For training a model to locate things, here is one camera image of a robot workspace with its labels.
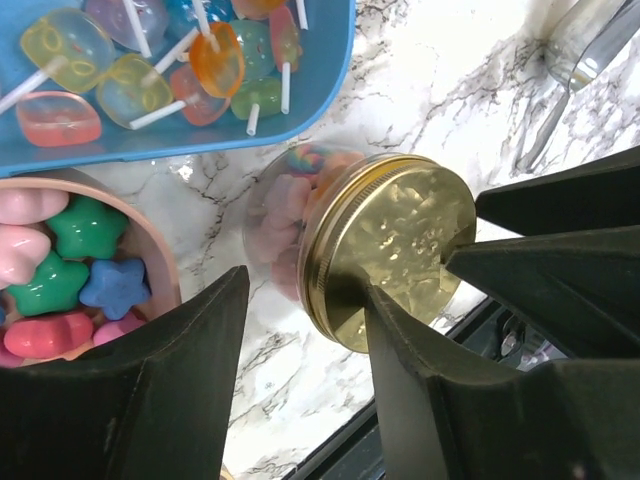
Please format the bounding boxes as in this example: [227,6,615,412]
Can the pink tray star candies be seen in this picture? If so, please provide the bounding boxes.
[1,170,182,368]

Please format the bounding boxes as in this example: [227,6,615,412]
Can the silver metal scoop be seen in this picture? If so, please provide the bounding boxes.
[515,0,639,173]

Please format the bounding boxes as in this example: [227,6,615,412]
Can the blue tray clear lollipops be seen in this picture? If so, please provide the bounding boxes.
[0,0,357,179]

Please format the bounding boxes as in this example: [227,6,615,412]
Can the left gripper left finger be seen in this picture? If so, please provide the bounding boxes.
[1,266,250,479]

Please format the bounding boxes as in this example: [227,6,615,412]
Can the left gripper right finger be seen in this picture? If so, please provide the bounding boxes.
[365,287,639,479]

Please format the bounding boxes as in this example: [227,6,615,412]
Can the clear glass jar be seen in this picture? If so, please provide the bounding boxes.
[243,142,367,302]

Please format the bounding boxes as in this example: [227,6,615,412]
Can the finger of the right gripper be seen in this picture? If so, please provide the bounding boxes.
[446,226,639,358]
[475,147,639,236]

